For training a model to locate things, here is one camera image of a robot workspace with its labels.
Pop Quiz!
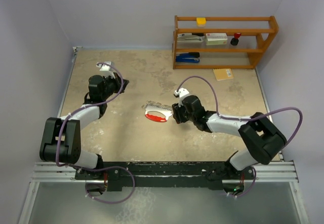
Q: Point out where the blue black stapler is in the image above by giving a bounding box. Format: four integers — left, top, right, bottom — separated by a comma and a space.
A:
175, 52, 200, 63

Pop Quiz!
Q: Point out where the purple cable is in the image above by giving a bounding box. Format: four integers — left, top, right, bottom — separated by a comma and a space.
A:
55, 61, 136, 204
177, 76, 304, 199

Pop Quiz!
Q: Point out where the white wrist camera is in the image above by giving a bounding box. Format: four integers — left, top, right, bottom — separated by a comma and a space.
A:
174, 88, 190, 106
96, 61, 115, 79

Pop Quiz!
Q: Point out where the grey stapler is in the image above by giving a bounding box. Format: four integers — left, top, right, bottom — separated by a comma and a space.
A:
177, 33, 205, 43

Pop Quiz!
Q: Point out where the aluminium rail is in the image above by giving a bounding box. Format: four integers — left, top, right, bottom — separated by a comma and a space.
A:
31, 161, 298, 189

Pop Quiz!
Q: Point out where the silver red key holder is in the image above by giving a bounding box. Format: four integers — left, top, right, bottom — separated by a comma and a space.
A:
142, 101, 173, 123

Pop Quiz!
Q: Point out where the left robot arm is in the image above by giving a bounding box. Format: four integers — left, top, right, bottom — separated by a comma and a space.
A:
39, 72, 129, 179

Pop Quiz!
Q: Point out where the red black stamp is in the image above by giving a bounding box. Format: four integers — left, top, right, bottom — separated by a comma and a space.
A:
230, 32, 241, 46

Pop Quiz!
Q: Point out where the black base frame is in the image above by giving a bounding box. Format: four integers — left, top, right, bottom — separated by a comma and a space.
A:
75, 161, 255, 192

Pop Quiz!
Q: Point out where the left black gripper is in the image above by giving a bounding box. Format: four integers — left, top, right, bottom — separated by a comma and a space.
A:
101, 72, 129, 100

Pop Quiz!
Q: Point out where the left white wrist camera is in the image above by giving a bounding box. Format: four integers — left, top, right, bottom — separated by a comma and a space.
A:
96, 61, 115, 79

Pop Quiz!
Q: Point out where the yellow block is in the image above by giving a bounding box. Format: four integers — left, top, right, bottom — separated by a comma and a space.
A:
196, 17, 207, 27

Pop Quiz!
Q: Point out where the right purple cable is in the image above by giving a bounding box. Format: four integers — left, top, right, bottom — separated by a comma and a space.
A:
177, 76, 304, 199

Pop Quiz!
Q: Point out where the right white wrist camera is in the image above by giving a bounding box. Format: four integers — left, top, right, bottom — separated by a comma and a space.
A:
174, 88, 190, 106

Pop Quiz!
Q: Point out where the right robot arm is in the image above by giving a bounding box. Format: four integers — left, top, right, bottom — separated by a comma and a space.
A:
172, 94, 288, 179

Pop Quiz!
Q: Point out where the white staples box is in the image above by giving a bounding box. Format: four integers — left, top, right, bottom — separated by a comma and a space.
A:
205, 33, 228, 46

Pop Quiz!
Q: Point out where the wooden shelf rack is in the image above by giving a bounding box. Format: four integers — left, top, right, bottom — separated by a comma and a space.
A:
172, 16, 279, 69

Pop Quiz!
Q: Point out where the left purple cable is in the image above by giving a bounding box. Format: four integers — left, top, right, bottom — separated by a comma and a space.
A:
55, 61, 136, 204

